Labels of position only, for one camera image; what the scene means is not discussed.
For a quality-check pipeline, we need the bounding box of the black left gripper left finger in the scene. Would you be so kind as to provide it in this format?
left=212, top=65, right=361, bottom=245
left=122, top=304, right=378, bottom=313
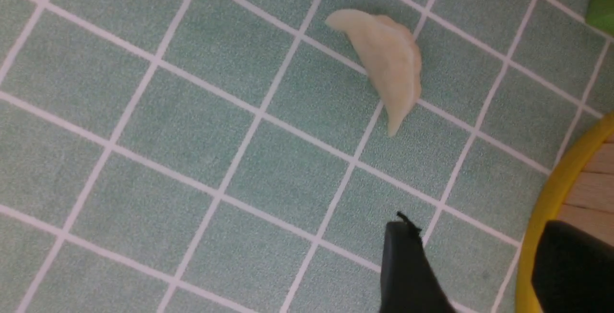
left=379, top=212, right=455, bottom=313

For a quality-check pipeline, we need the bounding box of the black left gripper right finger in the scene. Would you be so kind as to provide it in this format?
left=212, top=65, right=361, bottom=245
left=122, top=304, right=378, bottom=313
left=531, top=220, right=614, bottom=313

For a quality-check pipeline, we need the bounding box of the white dumpling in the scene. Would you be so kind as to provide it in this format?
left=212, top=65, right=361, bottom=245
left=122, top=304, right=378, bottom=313
left=325, top=9, right=422, bottom=138

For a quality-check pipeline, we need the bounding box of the bamboo steamer tray yellow rim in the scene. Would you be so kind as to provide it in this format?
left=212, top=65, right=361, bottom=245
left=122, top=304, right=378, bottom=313
left=514, top=114, right=614, bottom=313

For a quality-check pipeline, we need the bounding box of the green foam cube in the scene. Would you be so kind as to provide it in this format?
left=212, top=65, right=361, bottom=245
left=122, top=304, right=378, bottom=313
left=585, top=0, right=614, bottom=36

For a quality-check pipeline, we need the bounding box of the green checkered tablecloth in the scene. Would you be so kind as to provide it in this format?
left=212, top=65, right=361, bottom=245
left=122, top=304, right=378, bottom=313
left=1, top=0, right=613, bottom=313

